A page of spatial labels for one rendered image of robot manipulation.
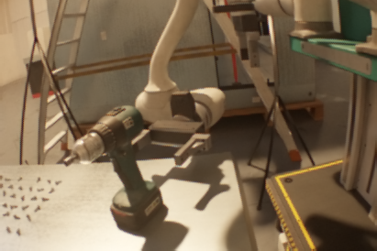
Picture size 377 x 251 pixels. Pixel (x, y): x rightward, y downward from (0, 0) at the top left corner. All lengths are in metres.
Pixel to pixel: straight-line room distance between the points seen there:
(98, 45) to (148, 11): 0.57
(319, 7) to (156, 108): 0.64
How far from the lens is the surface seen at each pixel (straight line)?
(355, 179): 1.19
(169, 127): 0.69
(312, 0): 0.95
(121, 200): 0.56
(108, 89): 2.71
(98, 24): 2.66
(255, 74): 1.78
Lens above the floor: 1.03
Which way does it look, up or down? 18 degrees down
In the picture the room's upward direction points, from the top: 8 degrees counter-clockwise
